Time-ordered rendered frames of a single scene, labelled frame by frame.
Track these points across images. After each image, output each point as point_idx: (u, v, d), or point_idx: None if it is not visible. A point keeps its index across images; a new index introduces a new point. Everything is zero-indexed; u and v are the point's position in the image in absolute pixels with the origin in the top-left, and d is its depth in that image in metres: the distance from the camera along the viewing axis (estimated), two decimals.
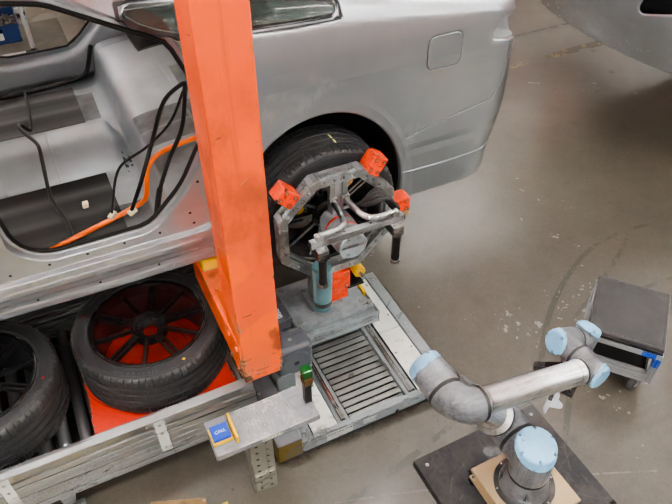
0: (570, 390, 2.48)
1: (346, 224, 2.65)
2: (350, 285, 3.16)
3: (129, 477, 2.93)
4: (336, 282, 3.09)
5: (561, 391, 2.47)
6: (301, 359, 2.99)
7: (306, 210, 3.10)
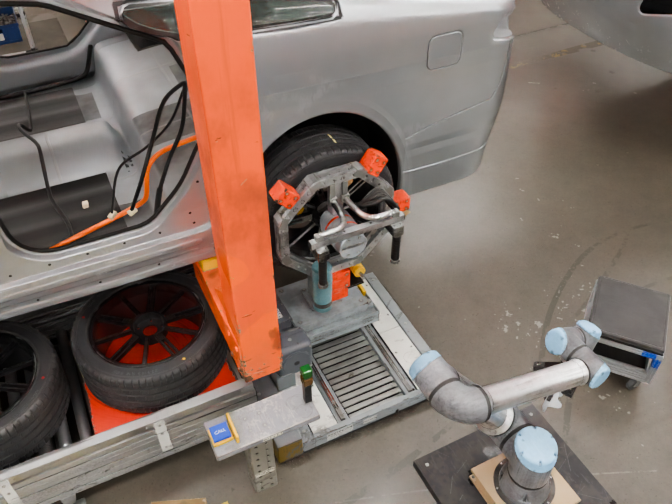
0: (570, 391, 2.48)
1: (346, 224, 2.65)
2: (350, 285, 3.16)
3: (129, 477, 2.93)
4: (336, 282, 3.09)
5: (561, 391, 2.47)
6: (301, 359, 2.99)
7: (306, 210, 3.10)
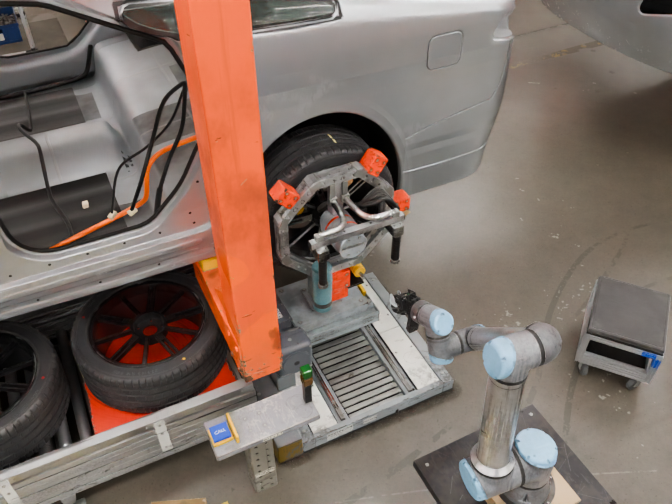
0: (404, 293, 2.67)
1: (346, 224, 2.65)
2: (350, 285, 3.16)
3: (129, 477, 2.93)
4: (336, 282, 3.09)
5: None
6: (301, 359, 2.99)
7: (306, 210, 3.10)
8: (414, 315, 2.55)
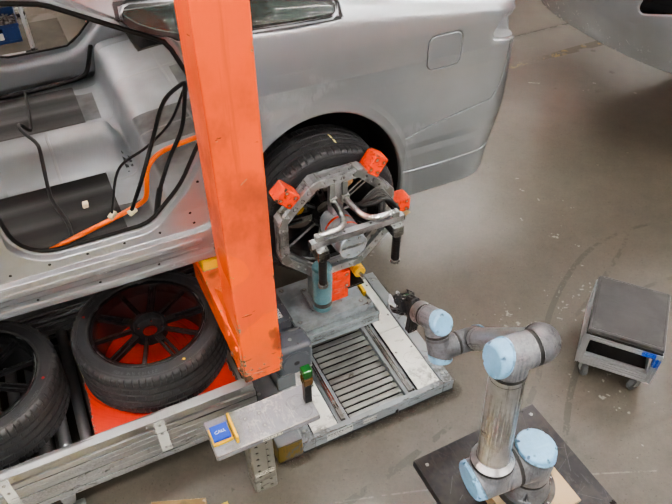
0: (403, 293, 2.67)
1: (346, 224, 2.65)
2: (350, 285, 3.16)
3: (129, 477, 2.93)
4: (336, 282, 3.09)
5: None
6: (301, 359, 2.99)
7: (306, 210, 3.10)
8: (413, 316, 2.55)
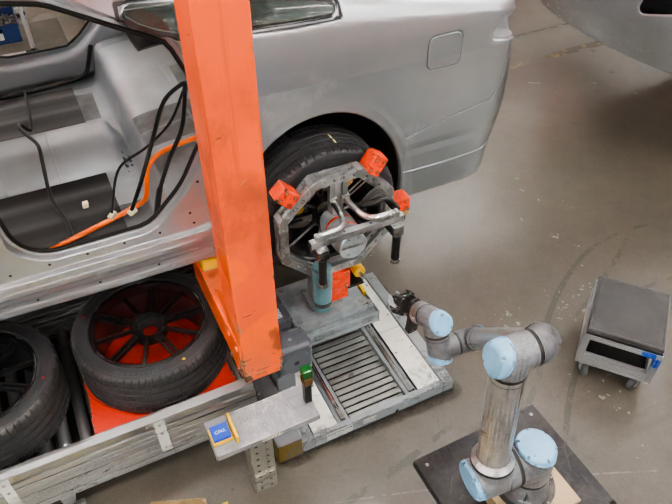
0: (403, 294, 2.67)
1: (346, 224, 2.65)
2: (350, 285, 3.16)
3: (129, 477, 2.93)
4: (336, 282, 3.09)
5: None
6: (301, 359, 2.99)
7: (306, 210, 3.10)
8: (413, 316, 2.55)
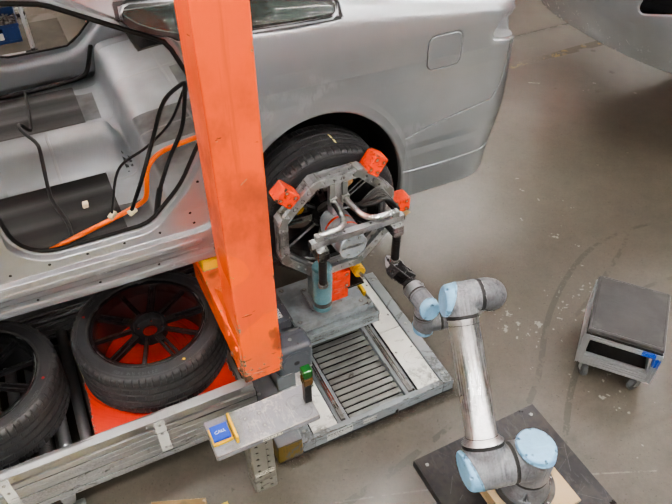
0: None
1: (346, 224, 2.65)
2: (350, 285, 3.16)
3: (129, 477, 2.93)
4: (336, 282, 3.09)
5: None
6: (301, 359, 2.99)
7: (306, 210, 3.10)
8: (422, 285, 2.90)
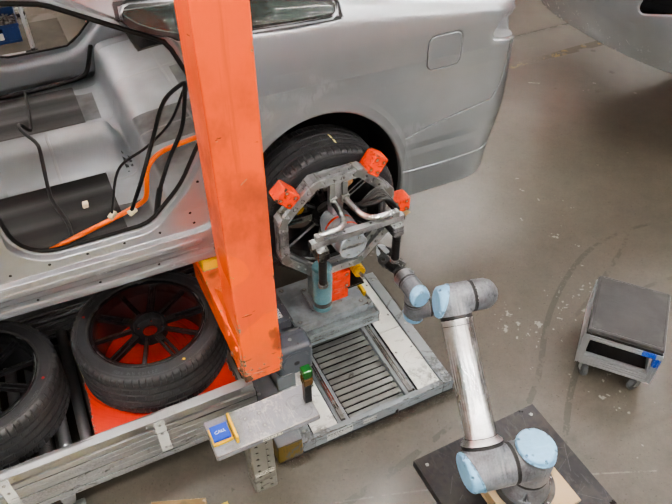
0: None
1: (346, 224, 2.65)
2: (350, 285, 3.16)
3: (129, 477, 2.93)
4: (336, 282, 3.09)
5: None
6: (301, 359, 2.99)
7: (306, 210, 3.10)
8: (412, 272, 2.96)
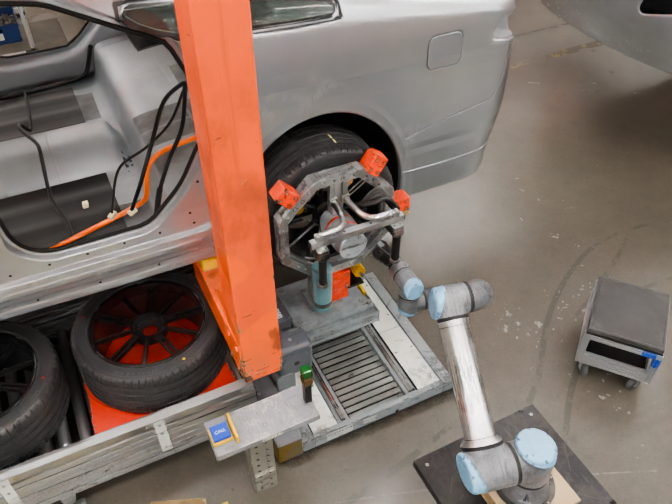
0: None
1: (346, 224, 2.65)
2: (350, 285, 3.16)
3: (129, 477, 2.93)
4: (336, 282, 3.09)
5: None
6: (301, 359, 2.99)
7: (306, 210, 3.10)
8: (406, 266, 2.99)
